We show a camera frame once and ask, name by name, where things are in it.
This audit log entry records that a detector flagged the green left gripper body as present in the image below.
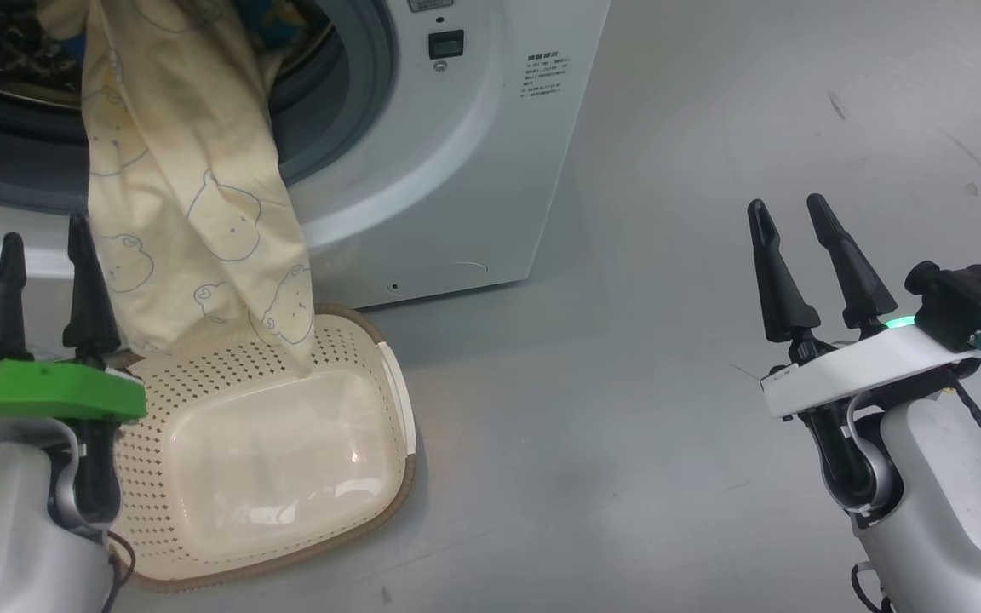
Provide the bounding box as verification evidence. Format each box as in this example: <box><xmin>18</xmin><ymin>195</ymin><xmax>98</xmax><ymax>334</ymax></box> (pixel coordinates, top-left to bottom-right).
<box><xmin>0</xmin><ymin>359</ymin><xmax>148</xmax><ymax>420</ymax></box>

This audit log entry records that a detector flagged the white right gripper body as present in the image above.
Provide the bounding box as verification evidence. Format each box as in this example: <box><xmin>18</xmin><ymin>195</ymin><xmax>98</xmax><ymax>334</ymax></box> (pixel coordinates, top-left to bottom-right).
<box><xmin>760</xmin><ymin>319</ymin><xmax>981</xmax><ymax>418</ymax></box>

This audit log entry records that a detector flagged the cream bear-print garment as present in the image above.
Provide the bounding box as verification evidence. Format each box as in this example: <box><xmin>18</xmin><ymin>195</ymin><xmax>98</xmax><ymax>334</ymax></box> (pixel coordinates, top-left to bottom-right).
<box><xmin>35</xmin><ymin>0</ymin><xmax>317</xmax><ymax>377</ymax></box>

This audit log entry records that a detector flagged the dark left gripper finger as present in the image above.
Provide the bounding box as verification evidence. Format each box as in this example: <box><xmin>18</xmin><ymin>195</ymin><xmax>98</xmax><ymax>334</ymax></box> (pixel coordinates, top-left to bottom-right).
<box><xmin>0</xmin><ymin>232</ymin><xmax>32</xmax><ymax>365</ymax></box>
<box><xmin>62</xmin><ymin>213</ymin><xmax>121</xmax><ymax>363</ymax></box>

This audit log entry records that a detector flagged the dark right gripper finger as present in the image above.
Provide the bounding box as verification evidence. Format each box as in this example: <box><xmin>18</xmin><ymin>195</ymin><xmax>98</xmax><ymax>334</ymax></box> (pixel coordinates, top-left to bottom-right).
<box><xmin>747</xmin><ymin>199</ymin><xmax>821</xmax><ymax>343</ymax></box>
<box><xmin>806</xmin><ymin>194</ymin><xmax>898</xmax><ymax>329</ymax></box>

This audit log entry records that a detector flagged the cream garment with blue cuff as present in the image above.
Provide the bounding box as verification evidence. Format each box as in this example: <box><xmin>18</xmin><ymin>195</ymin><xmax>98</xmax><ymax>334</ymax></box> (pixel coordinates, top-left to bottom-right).
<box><xmin>235</xmin><ymin>0</ymin><xmax>334</xmax><ymax>60</ymax></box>

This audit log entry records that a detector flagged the cream perforated laundry basket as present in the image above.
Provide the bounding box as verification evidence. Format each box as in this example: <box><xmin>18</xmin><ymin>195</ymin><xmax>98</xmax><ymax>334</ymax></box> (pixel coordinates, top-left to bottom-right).
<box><xmin>107</xmin><ymin>304</ymin><xmax>417</xmax><ymax>593</ymax></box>

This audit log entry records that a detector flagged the white front-load washing machine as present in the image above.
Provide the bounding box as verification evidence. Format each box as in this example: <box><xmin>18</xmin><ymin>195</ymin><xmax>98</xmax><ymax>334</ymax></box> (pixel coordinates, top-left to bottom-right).
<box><xmin>0</xmin><ymin>0</ymin><xmax>611</xmax><ymax>309</ymax></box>

